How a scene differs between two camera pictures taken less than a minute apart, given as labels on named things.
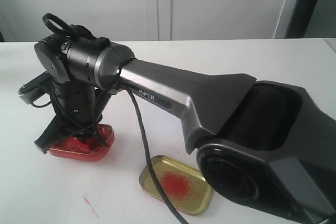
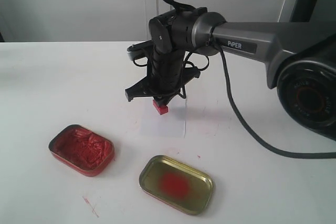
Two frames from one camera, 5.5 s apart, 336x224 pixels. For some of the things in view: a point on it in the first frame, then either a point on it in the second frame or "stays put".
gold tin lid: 188,189 stays put
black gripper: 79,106 -> 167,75
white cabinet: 145,6 stays put
